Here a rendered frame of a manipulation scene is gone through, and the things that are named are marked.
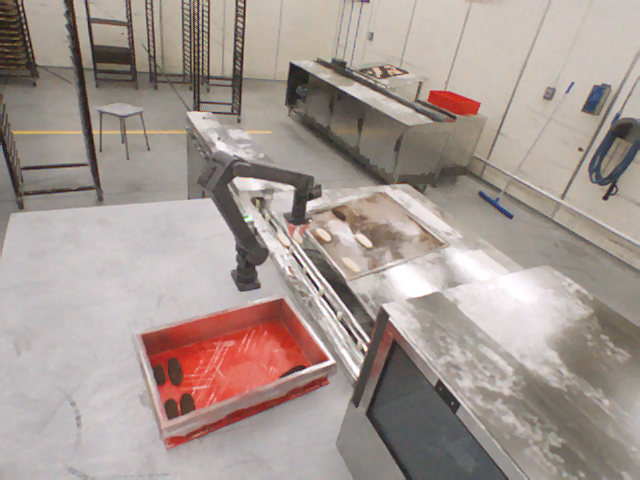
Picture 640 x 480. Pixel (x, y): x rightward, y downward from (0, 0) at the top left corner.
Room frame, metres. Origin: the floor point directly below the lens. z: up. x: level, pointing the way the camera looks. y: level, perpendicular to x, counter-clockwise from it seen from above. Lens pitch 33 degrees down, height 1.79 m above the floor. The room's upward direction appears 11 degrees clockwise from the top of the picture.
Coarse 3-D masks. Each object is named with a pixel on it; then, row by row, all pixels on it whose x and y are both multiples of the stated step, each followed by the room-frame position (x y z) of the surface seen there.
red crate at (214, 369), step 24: (240, 336) 0.90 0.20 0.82; (264, 336) 0.92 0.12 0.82; (288, 336) 0.94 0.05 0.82; (192, 360) 0.77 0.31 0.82; (216, 360) 0.79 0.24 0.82; (240, 360) 0.81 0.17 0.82; (264, 360) 0.82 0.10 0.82; (288, 360) 0.84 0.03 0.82; (168, 384) 0.68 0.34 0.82; (192, 384) 0.69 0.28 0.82; (216, 384) 0.71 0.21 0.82; (240, 384) 0.72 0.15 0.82; (264, 384) 0.74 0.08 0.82; (312, 384) 0.75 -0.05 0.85; (264, 408) 0.66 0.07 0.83; (192, 432) 0.54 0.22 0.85
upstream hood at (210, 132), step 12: (192, 120) 2.62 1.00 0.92; (204, 120) 2.67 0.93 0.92; (216, 120) 2.71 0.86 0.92; (204, 132) 2.43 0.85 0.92; (216, 132) 2.47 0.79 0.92; (204, 144) 2.32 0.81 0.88; (216, 144) 2.27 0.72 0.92; (228, 144) 2.30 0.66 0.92; (240, 180) 1.84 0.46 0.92; (252, 180) 1.87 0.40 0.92; (240, 192) 1.73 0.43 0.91; (252, 192) 1.76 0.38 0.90; (264, 192) 1.80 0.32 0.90
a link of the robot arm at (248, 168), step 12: (240, 156) 1.15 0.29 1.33; (240, 168) 1.07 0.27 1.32; (252, 168) 1.15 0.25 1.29; (264, 168) 1.19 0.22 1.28; (276, 168) 1.24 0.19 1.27; (288, 168) 1.32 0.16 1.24; (264, 180) 1.20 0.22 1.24; (276, 180) 1.24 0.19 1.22; (288, 180) 1.29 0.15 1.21; (300, 180) 1.33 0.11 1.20
